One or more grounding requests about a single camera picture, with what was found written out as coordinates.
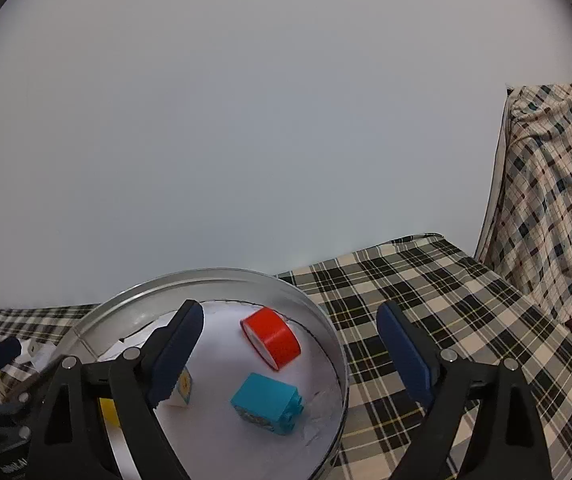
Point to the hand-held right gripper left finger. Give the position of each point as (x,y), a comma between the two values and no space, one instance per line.
(176,355)

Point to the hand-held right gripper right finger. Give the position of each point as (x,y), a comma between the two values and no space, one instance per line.
(408,355)

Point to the white charger plug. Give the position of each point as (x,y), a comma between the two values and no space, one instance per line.
(31,352)

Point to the round metal cookie tin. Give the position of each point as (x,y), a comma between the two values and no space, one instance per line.
(216,284)

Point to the small white printed cube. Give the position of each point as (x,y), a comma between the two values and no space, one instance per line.
(184,391)

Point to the black and white plaid bedsheet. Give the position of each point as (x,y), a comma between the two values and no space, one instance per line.
(416,280)

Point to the yellow toy piece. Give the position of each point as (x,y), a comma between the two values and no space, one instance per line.
(110,412)

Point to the red tape roll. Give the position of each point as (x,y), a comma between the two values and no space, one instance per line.
(273,340)

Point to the blue toy block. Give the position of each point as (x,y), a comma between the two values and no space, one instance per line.
(266,400)

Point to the plaid covered furniture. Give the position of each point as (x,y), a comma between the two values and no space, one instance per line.
(541,185)

